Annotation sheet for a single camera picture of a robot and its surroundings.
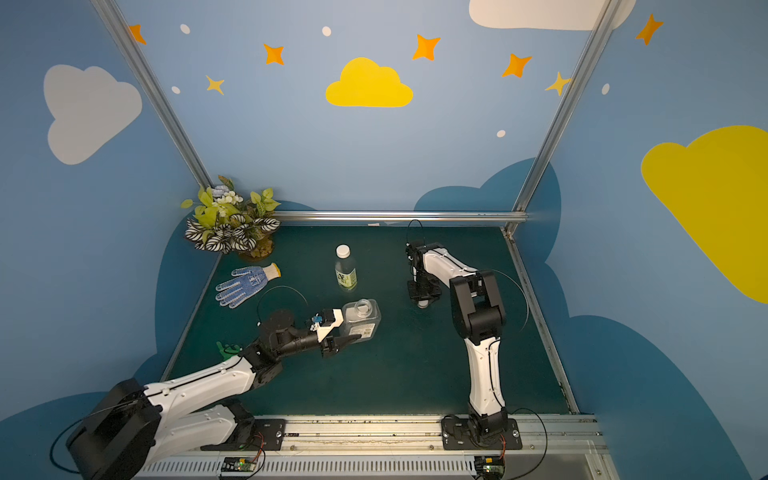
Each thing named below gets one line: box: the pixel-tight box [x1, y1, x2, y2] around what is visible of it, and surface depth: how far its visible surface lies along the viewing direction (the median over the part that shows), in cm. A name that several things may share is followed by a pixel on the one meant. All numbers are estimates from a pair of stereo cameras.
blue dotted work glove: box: [215, 263, 282, 309], surface depth 106 cm
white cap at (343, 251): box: [336, 244, 351, 259], surface depth 90 cm
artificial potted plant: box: [180, 175, 281, 259], surface depth 96 cm
